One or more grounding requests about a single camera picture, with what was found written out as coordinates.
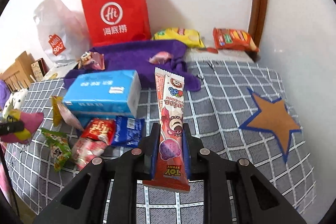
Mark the pink white dog snack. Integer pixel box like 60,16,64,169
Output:
78,51,105,71

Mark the green orange snack packet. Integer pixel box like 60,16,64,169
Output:
41,128,72,172

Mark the red Toy Story stick snack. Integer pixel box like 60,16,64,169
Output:
143,67,190,193

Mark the yellow rice cracker packet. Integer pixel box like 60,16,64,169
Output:
50,95,85,132

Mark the red Haidilao paper bag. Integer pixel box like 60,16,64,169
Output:
81,0,151,47

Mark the white Miniso plastic bag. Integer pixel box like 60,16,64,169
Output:
34,0,91,67

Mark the red festive snack packet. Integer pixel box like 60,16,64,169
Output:
81,118,116,145

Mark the small pink candy packet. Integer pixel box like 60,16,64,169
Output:
149,51,173,65

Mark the orange star patch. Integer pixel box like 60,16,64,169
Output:
239,88,302,162

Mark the blue tissue pack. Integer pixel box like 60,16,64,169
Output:
63,70,141,118

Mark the orange cracker pack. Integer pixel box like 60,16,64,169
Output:
213,28,259,52

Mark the purple towel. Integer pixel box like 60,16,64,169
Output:
63,39,202,93

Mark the grey checked bed cover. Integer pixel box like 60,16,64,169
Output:
5,61,316,223

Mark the yellow chips bag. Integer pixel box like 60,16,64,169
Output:
152,28,205,48

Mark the blue snack packet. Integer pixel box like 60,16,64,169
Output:
111,116,145,148

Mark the pink yellow snack packet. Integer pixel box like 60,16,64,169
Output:
1,109,44,144

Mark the pale pink snack packet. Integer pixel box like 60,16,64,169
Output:
71,138,107,170

